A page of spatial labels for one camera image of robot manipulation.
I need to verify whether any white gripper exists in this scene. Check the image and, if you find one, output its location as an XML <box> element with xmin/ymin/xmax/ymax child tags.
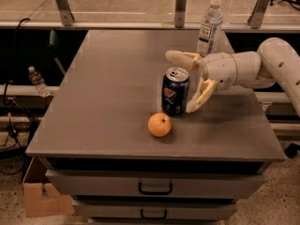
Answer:
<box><xmin>165</xmin><ymin>50</ymin><xmax>237</xmax><ymax>113</ymax></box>

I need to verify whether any blue pepsi can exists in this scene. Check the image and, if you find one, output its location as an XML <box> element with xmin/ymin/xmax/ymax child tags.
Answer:
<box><xmin>161</xmin><ymin>67</ymin><xmax>190</xmax><ymax>115</ymax></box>

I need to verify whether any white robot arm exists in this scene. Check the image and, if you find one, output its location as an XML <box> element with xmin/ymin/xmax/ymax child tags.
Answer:
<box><xmin>165</xmin><ymin>37</ymin><xmax>300</xmax><ymax>115</ymax></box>

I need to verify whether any clear water bottle on table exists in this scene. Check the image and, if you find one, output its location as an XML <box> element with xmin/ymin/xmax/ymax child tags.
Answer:
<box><xmin>196</xmin><ymin>0</ymin><xmax>223</xmax><ymax>57</ymax></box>

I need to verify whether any orange fruit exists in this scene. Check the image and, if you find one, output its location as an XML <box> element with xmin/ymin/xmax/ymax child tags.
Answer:
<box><xmin>148</xmin><ymin>112</ymin><xmax>172</xmax><ymax>137</ymax></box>

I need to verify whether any grey drawer cabinet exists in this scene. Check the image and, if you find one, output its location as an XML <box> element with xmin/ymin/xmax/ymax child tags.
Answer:
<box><xmin>27</xmin><ymin>30</ymin><xmax>285</xmax><ymax>225</ymax></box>

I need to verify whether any small water bottle on ledge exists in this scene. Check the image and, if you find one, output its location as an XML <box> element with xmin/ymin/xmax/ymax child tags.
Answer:
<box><xmin>28</xmin><ymin>67</ymin><xmax>51</xmax><ymax>98</ymax></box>

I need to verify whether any top grey drawer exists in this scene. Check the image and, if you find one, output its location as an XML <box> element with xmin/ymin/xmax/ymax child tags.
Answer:
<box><xmin>46</xmin><ymin>170</ymin><xmax>264</xmax><ymax>200</ymax></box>

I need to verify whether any grey drawer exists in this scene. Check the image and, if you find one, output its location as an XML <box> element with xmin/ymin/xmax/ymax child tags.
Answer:
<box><xmin>46</xmin><ymin>170</ymin><xmax>264</xmax><ymax>200</ymax></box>
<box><xmin>72</xmin><ymin>201</ymin><xmax>237</xmax><ymax>220</ymax></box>

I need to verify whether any brown cardboard box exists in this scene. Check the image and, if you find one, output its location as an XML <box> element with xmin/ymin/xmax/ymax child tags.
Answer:
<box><xmin>22</xmin><ymin>157</ymin><xmax>75</xmax><ymax>218</ymax></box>

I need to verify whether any right metal window bracket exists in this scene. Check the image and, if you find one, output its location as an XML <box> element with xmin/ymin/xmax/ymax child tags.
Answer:
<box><xmin>247</xmin><ymin>0</ymin><xmax>270</xmax><ymax>29</ymax></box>

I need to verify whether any metal window bracket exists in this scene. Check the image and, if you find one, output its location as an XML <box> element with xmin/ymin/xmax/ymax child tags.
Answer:
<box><xmin>55</xmin><ymin>0</ymin><xmax>74</xmax><ymax>26</ymax></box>
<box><xmin>247</xmin><ymin>0</ymin><xmax>270</xmax><ymax>29</ymax></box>
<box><xmin>174</xmin><ymin>0</ymin><xmax>187</xmax><ymax>28</ymax></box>

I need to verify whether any middle metal window bracket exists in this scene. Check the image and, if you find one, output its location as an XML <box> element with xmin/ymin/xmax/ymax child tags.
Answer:
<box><xmin>174</xmin><ymin>0</ymin><xmax>187</xmax><ymax>28</ymax></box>

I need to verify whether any left metal window bracket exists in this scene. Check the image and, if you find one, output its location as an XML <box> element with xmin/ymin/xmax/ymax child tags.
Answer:
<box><xmin>55</xmin><ymin>0</ymin><xmax>74</xmax><ymax>26</ymax></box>

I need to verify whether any green handled tool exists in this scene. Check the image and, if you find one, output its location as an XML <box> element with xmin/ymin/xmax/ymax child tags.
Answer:
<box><xmin>48</xmin><ymin>29</ymin><xmax>66</xmax><ymax>75</ymax></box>

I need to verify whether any black cable on left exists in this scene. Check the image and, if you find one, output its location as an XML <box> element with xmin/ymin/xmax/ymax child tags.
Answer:
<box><xmin>0</xmin><ymin>17</ymin><xmax>36</xmax><ymax>176</ymax></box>

